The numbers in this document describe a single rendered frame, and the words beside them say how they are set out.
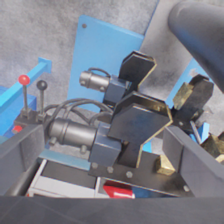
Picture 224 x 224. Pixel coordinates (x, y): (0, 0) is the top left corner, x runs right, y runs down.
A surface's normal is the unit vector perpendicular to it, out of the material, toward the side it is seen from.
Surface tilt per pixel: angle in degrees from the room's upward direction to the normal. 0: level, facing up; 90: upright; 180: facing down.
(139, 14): 0
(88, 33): 0
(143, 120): 0
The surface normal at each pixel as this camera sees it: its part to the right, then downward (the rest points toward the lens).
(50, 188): 0.29, -0.73
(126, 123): -0.11, 0.62
